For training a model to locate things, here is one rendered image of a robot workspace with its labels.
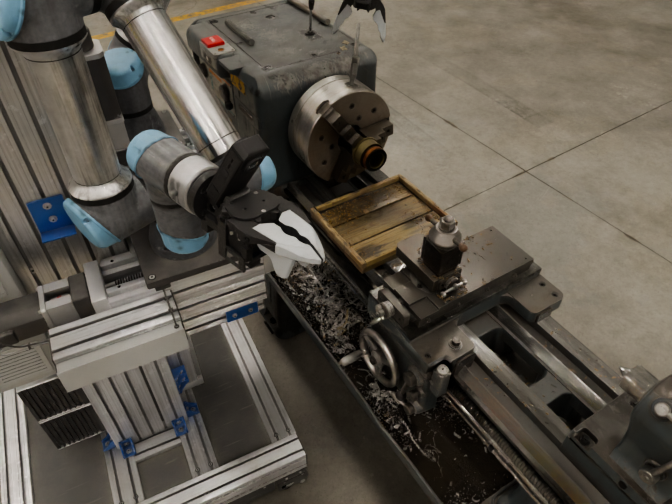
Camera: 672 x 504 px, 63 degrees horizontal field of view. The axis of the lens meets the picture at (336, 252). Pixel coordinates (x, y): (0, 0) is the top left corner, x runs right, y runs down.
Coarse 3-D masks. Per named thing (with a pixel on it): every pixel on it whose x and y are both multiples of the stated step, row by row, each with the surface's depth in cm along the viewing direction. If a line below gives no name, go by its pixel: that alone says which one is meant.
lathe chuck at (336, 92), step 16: (336, 80) 168; (320, 96) 165; (336, 96) 162; (352, 96) 164; (368, 96) 167; (304, 112) 166; (352, 112) 167; (368, 112) 171; (384, 112) 175; (304, 128) 166; (320, 128) 164; (304, 144) 167; (320, 144) 168; (336, 144) 172; (384, 144) 183; (320, 160) 172; (336, 160) 176; (320, 176) 176; (352, 176) 184
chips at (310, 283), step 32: (288, 288) 196; (320, 288) 195; (320, 320) 185; (352, 320) 188; (384, 416) 162; (416, 416) 163; (448, 416) 163; (416, 448) 156; (448, 448) 156; (480, 448) 156; (448, 480) 150; (480, 480) 150; (512, 480) 150
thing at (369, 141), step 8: (360, 144) 165; (368, 144) 164; (376, 144) 165; (352, 152) 170; (360, 152) 164; (368, 152) 163; (376, 152) 162; (384, 152) 164; (360, 160) 165; (368, 160) 163; (376, 160) 168; (384, 160) 166; (368, 168) 165; (376, 168) 167
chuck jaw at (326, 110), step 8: (328, 104) 163; (320, 112) 163; (328, 112) 163; (336, 112) 162; (328, 120) 162; (336, 120) 161; (344, 120) 162; (336, 128) 162; (344, 128) 164; (352, 128) 163; (344, 136) 163; (352, 136) 165; (360, 136) 164; (352, 144) 164
